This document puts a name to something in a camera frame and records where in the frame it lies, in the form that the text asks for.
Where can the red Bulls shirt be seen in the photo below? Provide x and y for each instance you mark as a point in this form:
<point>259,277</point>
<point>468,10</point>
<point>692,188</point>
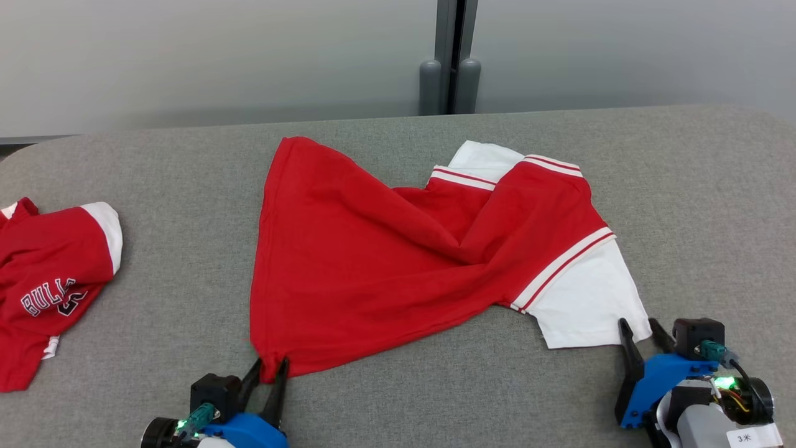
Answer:
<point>50,261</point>

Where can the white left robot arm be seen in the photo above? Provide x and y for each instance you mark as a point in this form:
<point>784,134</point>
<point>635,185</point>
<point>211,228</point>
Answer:
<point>214,444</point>

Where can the red white-sleeved Bulls jersey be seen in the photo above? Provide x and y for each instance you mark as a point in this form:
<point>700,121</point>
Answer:
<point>348,261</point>

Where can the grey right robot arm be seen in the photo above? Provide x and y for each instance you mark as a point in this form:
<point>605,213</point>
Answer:
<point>696,429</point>

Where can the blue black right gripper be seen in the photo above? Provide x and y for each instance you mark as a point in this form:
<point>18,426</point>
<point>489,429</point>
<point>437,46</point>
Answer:
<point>653,382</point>

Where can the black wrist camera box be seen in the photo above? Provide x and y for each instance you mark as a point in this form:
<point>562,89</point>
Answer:
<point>214,392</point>
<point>696,333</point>

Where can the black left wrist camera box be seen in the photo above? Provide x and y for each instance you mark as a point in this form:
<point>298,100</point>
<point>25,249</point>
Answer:
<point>214,392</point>

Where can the grey partition post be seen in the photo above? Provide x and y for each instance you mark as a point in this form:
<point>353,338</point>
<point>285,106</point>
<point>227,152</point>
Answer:
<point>435,50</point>
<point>469,50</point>

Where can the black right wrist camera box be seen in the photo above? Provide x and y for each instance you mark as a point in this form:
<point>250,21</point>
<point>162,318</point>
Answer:
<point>696,333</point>

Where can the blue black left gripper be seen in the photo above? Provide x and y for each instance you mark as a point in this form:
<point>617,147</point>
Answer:
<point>249,432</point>

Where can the white paper tag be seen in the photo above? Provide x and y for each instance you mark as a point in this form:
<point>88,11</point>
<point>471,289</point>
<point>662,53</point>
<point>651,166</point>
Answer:
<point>746,438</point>

